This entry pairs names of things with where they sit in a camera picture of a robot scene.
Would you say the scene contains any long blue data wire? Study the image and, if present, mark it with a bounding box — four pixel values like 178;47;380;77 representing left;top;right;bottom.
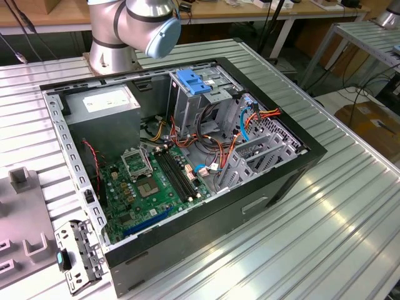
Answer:
239;97;256;142

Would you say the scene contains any blue expansion slot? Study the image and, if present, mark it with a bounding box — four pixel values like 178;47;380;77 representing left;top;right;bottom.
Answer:
122;206;174;238

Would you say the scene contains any grey metal disk bay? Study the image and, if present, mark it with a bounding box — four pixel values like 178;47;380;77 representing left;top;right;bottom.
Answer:
215;93;309;193

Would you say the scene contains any brown cardboard under table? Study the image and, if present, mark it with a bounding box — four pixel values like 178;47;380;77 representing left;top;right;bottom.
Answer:
318;31;371;81

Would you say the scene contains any long wooden desk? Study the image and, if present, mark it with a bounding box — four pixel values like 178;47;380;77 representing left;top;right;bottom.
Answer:
0;0;371;36

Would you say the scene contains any black open PC case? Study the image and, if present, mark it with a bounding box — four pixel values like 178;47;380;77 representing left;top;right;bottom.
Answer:
39;56;328;298

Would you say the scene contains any CPU socket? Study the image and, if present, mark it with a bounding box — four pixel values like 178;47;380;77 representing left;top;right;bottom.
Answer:
136;177;160;198

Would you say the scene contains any grey cable metal connector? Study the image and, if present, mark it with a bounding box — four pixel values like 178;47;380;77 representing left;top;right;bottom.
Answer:
2;0;29;65

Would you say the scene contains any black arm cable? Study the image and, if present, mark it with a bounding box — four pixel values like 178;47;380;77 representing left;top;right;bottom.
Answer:
11;0;61;61

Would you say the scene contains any cardboard box on desk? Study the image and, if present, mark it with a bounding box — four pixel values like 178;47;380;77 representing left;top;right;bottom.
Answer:
39;0;65;15

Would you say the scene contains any blue plastic drive latch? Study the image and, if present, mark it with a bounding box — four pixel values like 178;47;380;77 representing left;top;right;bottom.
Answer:
176;69;213;96

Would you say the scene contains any black latch green tab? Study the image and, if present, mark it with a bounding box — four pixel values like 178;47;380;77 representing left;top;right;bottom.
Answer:
56;248;73;271

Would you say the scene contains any black RAM slot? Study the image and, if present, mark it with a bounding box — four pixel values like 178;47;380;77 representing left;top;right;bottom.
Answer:
162;149;198;198
155;152;192;203

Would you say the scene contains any black wire bundle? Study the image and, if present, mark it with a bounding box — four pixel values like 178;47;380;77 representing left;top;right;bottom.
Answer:
195;102;232;151

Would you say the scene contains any short blue wire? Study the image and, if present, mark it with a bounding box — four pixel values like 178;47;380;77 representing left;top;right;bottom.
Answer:
192;164;223;178

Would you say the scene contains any black stand pole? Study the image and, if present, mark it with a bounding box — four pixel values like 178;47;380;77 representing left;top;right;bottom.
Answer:
257;0;287;65

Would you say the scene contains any large cardboard floor box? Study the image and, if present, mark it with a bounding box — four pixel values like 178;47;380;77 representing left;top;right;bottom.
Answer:
333;100;400;161

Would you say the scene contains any metal slot bracket cover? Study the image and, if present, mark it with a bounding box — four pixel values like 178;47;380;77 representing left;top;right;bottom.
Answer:
54;218;107;296

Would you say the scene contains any red wire bundle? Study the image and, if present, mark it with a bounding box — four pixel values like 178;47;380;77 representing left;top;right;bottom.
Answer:
170;115;201;149

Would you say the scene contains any metal slat side table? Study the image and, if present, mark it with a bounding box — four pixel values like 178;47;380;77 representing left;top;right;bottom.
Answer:
299;20;400;91

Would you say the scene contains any green motherboard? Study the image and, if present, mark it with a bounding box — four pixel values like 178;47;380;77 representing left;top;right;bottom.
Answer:
99;145;213;244

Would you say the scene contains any grey parts rack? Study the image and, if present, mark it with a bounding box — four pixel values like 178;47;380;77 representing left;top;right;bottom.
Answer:
0;167;68;290

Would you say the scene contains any grey power supply unit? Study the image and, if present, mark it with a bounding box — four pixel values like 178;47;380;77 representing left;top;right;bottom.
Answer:
61;84;142;160

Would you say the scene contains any metal socket cover frame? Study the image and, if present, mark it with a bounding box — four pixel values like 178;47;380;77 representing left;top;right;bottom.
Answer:
121;146;154;182

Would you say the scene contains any orange power wire bundle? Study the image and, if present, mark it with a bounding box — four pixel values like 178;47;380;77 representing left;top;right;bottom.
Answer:
217;106;282;171

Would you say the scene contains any yellow orange wire bundle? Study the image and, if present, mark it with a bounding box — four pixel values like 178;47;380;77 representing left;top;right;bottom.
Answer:
149;120;166;141

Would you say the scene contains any grey optical drive cage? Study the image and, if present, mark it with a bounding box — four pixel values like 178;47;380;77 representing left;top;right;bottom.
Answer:
167;62;244;138

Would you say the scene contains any square brown base plate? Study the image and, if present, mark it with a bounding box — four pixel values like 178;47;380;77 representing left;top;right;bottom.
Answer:
82;52;142;77

